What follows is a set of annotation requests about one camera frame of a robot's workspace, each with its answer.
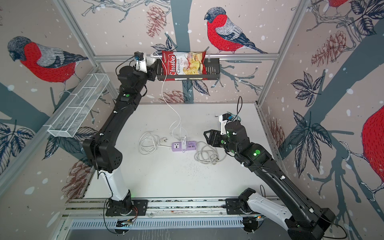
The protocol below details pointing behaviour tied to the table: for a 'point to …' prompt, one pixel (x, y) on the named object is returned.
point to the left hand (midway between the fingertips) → (150, 58)
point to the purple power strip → (177, 146)
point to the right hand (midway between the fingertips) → (204, 136)
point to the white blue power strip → (206, 153)
